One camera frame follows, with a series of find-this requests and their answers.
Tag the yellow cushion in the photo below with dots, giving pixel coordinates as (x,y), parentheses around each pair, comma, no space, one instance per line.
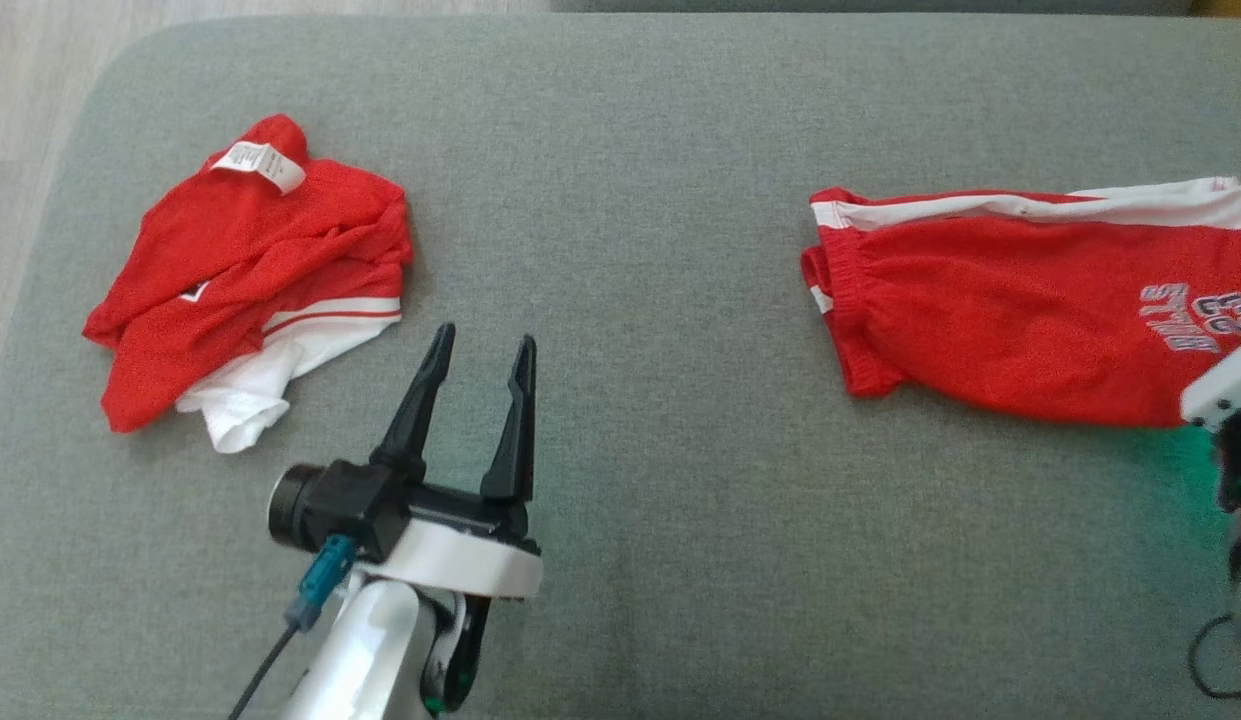
(1230,6)

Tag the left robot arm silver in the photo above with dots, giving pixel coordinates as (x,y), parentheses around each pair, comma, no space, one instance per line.
(370,650)

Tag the grey fabric sofa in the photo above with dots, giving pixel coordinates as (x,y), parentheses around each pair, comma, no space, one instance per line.
(620,200)

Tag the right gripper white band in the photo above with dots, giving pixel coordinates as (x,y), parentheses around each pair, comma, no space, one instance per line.
(1230,390)

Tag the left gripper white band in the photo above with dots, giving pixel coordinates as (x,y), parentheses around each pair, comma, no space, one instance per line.
(470,560)

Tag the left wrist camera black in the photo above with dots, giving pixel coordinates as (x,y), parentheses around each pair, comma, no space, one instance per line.
(350,505)

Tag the red basketball shorts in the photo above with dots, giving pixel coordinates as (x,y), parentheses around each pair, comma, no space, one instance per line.
(1000,300)

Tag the red white basketball jersey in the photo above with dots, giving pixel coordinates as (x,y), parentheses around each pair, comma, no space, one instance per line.
(240,260)

